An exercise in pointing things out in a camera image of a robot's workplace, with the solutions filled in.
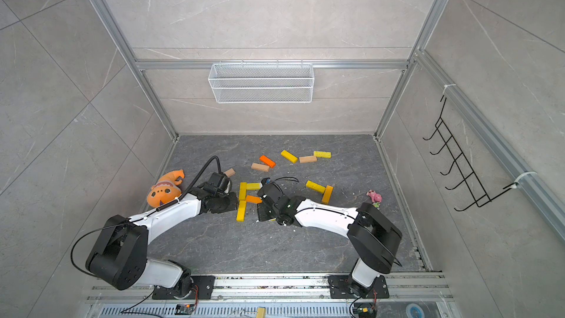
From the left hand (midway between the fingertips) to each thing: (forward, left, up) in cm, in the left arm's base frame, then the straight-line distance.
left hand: (239, 200), depth 90 cm
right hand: (-6, -10, +3) cm, 12 cm away
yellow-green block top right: (+27, -38, -4) cm, 47 cm away
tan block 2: (+21, -7, -5) cm, 22 cm away
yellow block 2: (+5, 0, -3) cm, 6 cm away
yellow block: (+9, -5, -4) cm, 11 cm away
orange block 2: (+23, -11, -4) cm, 25 cm away
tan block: (+17, +6, -3) cm, 18 cm away
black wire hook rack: (-5, -75, +27) cm, 80 cm away
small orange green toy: (-2, -59, -4) cm, 59 cm away
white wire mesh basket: (+47, -10, +25) cm, 54 cm away
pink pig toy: (+1, -59, -4) cm, 59 cm away
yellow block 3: (+7, -33, -4) cm, 34 cm away
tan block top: (+23, -31, -3) cm, 39 cm away
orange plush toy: (+3, +29, +5) cm, 30 cm away
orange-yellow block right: (+3, -38, -4) cm, 39 cm away
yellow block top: (+26, -22, -4) cm, 35 cm away
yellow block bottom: (-4, -1, -3) cm, 4 cm away
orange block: (+2, -5, -4) cm, 7 cm away
